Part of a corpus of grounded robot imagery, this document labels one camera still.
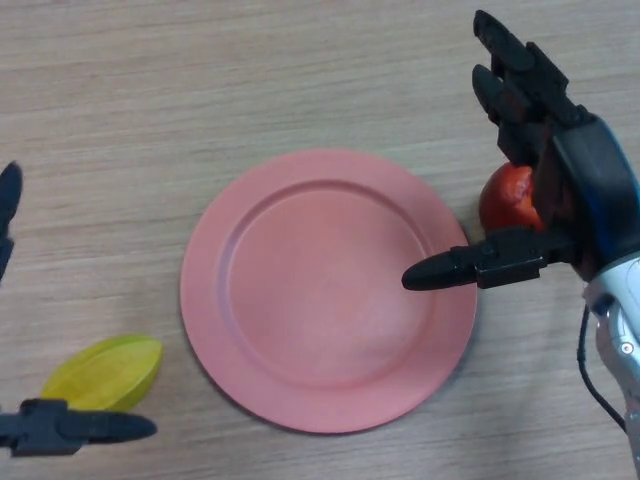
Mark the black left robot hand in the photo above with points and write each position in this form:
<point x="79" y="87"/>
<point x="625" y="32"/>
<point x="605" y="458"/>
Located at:
<point x="75" y="429"/>

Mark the pink round plate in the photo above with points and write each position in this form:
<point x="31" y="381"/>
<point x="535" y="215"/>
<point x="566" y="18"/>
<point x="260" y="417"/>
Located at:
<point x="325" y="300"/>

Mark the yellow starfruit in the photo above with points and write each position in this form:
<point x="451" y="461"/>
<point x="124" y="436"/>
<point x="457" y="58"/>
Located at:
<point x="110" y="375"/>

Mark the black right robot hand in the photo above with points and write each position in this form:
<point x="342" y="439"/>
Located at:
<point x="590" y="175"/>

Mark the red apple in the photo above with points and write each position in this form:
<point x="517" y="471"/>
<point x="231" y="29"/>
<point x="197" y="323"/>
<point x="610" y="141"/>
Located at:
<point x="505" y="200"/>

